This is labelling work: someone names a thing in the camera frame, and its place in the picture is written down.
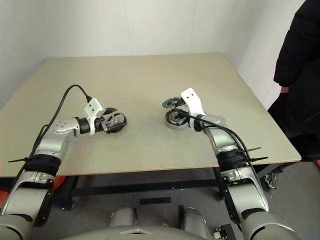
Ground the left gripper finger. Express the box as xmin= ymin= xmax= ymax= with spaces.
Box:
xmin=104 ymin=106 xmax=127 ymax=122
xmin=106 ymin=121 xmax=129 ymax=134

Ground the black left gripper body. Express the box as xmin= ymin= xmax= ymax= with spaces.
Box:
xmin=94 ymin=113 xmax=112 ymax=133

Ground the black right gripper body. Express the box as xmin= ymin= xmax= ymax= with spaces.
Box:
xmin=174 ymin=106 xmax=195 ymax=123

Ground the grey spoked motor disc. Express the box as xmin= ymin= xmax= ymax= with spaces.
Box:
xmin=161 ymin=97 xmax=185 ymax=111

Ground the grey round motor housing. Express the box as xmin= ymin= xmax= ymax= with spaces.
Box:
xmin=164 ymin=109 xmax=192 ymax=130

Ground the black floor tape strip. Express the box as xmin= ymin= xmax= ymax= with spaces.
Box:
xmin=139 ymin=197 xmax=172 ymax=205

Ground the grey robot torso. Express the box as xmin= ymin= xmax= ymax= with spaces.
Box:
xmin=37 ymin=219 xmax=253 ymax=240

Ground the black box with white connector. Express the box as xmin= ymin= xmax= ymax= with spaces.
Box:
xmin=212 ymin=223 xmax=235 ymax=240

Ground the person in black jacket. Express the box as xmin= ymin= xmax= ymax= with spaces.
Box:
xmin=267 ymin=0 xmax=320 ymax=162

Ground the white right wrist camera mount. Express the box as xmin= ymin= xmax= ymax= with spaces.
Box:
xmin=180 ymin=87 xmax=207 ymax=118

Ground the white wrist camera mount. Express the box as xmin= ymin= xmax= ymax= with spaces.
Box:
xmin=180 ymin=87 xmax=207 ymax=118
xmin=83 ymin=98 xmax=107 ymax=136

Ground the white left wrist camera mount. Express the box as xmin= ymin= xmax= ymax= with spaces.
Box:
xmin=83 ymin=98 xmax=107 ymax=136

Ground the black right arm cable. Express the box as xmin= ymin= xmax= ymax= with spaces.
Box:
xmin=193 ymin=116 xmax=258 ymax=176

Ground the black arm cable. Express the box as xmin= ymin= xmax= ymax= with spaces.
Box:
xmin=14 ymin=84 xmax=94 ymax=181
xmin=193 ymin=116 xmax=258 ymax=176

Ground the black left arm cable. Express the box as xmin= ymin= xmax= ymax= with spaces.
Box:
xmin=14 ymin=84 xmax=94 ymax=181

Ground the black metal table frame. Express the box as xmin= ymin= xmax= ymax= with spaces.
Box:
xmin=56 ymin=159 xmax=303 ymax=210

